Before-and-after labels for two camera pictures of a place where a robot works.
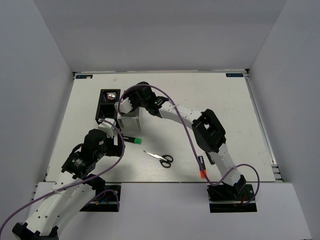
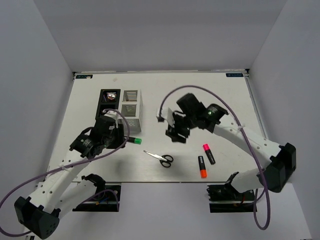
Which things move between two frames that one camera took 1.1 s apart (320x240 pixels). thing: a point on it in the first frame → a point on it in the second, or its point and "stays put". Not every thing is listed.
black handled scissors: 165,160 stays put
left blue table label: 84,76 stays put
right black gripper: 131,94 → 173,135
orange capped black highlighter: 201,160 stays put
